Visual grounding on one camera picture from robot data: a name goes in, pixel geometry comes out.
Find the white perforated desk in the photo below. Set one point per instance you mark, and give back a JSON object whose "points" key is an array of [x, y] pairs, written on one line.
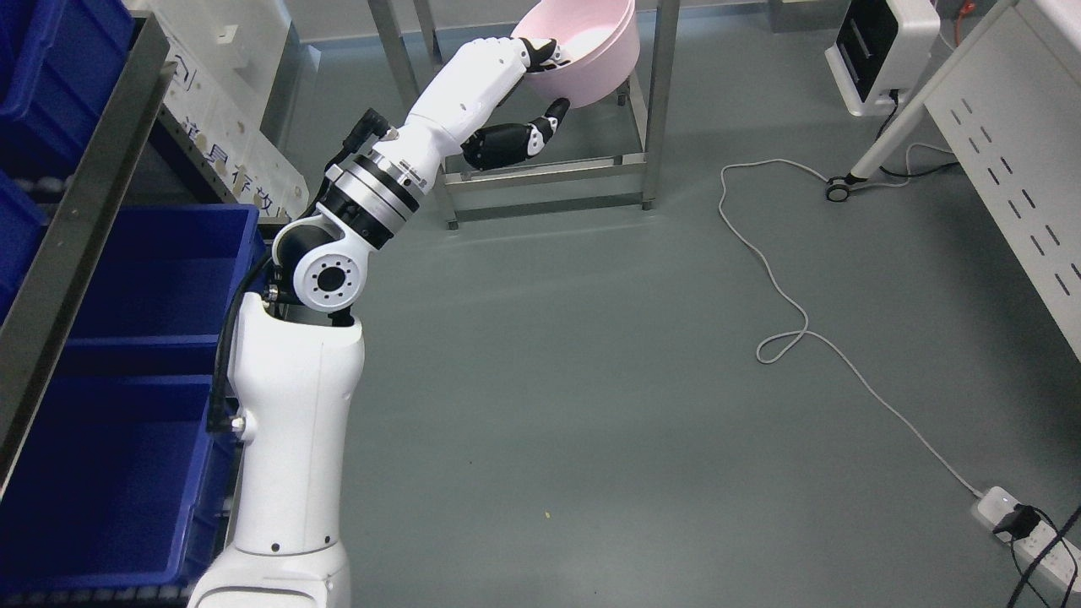
{"points": [[1008, 105]]}

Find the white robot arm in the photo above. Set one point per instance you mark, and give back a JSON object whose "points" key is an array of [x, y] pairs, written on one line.
{"points": [[295, 382]]}

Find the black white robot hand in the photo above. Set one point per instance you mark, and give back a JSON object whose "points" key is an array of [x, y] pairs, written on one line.
{"points": [[450, 116]]}

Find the white sign board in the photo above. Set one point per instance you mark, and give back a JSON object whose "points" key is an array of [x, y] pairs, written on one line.
{"points": [[226, 56]]}

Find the metal shelf rack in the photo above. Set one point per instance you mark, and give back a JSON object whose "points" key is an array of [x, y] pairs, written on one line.
{"points": [[40, 320]]}

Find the white black floor device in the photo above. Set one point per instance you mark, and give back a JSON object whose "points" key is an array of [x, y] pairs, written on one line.
{"points": [[882, 48]]}

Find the lower left blue bin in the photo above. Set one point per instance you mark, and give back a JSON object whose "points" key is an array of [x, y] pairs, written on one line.
{"points": [[119, 485]]}

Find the white wheeled stand leg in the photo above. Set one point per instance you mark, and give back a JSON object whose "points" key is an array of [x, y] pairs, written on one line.
{"points": [[902, 120]]}

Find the white power strip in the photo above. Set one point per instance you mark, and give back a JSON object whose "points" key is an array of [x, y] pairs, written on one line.
{"points": [[1045, 560]]}

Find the pink bowl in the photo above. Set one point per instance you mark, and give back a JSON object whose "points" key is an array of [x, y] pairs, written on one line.
{"points": [[601, 39]]}

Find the stainless steel table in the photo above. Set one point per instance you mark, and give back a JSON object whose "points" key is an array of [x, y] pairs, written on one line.
{"points": [[549, 169]]}

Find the left large blue bin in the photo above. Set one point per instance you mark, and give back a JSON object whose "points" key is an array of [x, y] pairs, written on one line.
{"points": [[61, 61]]}

